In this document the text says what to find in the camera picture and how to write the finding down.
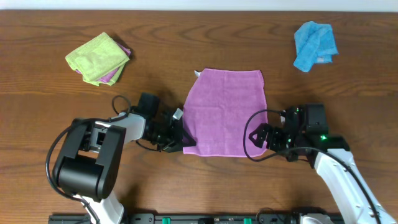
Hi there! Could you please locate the purple microfiber cloth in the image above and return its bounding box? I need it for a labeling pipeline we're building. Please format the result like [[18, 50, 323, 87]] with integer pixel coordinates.
[[183, 68, 268, 157]]

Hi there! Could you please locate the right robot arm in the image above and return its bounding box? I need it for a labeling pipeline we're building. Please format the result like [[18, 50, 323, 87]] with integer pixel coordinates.
[[243, 104, 396, 223]]

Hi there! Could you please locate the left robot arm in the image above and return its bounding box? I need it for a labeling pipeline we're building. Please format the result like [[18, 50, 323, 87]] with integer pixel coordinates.
[[45, 93, 197, 223]]

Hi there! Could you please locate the purple cloth under green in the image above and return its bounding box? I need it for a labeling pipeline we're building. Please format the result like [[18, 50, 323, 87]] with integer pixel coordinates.
[[83, 43, 131, 86]]

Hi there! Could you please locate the blue crumpled cloth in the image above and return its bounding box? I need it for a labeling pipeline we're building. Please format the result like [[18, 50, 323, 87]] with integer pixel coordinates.
[[294, 21, 339, 72]]

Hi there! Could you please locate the green folded cloth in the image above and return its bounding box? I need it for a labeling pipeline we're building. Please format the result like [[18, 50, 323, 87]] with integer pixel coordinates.
[[65, 32, 130, 82]]

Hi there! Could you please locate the right black cable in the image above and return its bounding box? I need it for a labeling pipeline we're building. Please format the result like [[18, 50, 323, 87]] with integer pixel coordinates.
[[243, 108, 383, 224]]

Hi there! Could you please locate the black cable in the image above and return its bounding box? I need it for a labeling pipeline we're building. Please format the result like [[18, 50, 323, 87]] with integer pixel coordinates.
[[45, 95, 162, 224], [243, 108, 383, 224]]

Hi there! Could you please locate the left black cable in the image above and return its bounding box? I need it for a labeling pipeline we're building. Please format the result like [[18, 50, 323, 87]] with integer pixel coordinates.
[[45, 95, 162, 224]]

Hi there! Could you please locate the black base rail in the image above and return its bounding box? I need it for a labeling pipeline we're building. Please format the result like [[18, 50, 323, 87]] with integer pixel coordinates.
[[48, 213, 343, 224]]

